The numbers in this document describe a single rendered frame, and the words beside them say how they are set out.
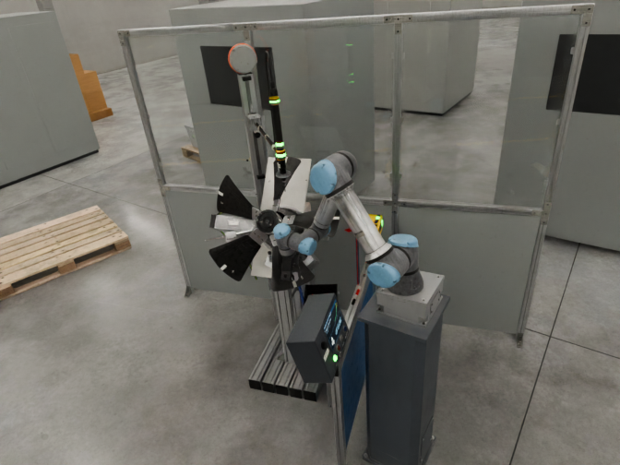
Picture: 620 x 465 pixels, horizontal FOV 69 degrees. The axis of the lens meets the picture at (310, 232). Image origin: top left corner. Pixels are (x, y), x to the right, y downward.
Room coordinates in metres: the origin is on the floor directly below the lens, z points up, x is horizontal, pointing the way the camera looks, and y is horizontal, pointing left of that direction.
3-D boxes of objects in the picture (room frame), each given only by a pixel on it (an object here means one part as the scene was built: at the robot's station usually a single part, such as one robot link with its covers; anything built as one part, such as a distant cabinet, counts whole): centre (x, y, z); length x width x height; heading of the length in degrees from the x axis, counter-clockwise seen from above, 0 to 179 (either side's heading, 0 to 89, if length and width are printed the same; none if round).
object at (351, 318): (1.77, -0.20, 0.82); 0.90 x 0.04 x 0.08; 160
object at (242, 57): (2.68, 0.29, 1.88); 0.16 x 0.07 x 0.16; 105
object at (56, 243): (3.96, 2.58, 0.07); 1.20 x 1.00 x 0.15; 127
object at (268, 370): (2.22, 0.16, 0.04); 0.62 x 0.45 x 0.08; 160
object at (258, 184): (2.68, 0.29, 0.90); 0.08 x 0.06 x 1.80; 105
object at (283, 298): (2.13, 0.19, 0.46); 0.09 x 0.05 x 0.91; 70
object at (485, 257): (2.66, -0.15, 0.50); 2.59 x 0.03 x 0.91; 70
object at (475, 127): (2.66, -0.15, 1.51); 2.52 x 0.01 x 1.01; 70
